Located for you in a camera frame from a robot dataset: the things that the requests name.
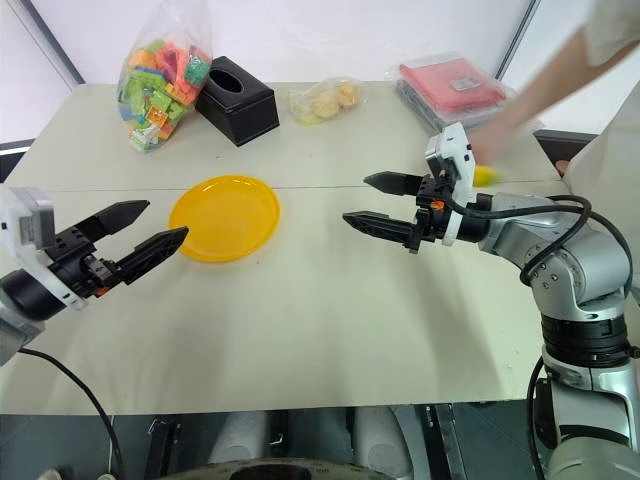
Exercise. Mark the red item in clear package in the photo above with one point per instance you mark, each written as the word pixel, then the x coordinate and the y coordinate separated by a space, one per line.
pixel 450 85

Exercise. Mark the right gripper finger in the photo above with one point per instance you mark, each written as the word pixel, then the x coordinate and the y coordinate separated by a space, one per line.
pixel 395 182
pixel 382 227

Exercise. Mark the dark grey flat packet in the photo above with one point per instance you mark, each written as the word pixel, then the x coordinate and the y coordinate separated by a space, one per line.
pixel 425 112

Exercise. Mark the black frame bar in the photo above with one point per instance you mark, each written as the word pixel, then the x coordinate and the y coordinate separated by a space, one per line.
pixel 55 45
pixel 517 37

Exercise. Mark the clear bag of toy fruit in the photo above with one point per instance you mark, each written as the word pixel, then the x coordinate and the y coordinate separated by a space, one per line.
pixel 325 102

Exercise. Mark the yellow toy fruit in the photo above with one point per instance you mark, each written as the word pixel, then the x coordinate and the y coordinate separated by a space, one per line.
pixel 486 176

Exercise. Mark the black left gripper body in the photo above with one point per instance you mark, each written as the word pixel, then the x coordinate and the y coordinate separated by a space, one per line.
pixel 75 260

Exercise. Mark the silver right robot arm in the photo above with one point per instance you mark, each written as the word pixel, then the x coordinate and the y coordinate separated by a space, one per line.
pixel 575 260

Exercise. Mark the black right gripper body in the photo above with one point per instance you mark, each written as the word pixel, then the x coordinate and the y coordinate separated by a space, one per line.
pixel 432 215

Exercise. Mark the person's bare hand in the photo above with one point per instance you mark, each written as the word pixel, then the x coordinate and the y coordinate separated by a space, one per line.
pixel 505 135

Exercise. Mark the black tissue box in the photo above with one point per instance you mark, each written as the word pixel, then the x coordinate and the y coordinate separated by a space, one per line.
pixel 240 110

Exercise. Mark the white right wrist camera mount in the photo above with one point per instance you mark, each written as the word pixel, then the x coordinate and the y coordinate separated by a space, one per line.
pixel 452 155

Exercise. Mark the bag of colourful blocks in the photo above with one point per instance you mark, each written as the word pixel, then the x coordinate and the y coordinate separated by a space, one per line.
pixel 160 95

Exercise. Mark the yellow plastic plate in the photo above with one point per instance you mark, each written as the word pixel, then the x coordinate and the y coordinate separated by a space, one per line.
pixel 225 220

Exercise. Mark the person's white shirt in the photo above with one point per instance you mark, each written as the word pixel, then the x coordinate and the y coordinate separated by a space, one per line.
pixel 615 30

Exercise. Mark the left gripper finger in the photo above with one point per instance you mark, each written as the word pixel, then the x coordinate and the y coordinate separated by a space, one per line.
pixel 152 247
pixel 122 212

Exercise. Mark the person's bare forearm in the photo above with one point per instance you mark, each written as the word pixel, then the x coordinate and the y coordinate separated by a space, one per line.
pixel 555 75

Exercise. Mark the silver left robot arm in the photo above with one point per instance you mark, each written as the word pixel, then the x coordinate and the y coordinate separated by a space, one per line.
pixel 27 297

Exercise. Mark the dark grey side table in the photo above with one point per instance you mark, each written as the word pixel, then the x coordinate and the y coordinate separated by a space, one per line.
pixel 560 145

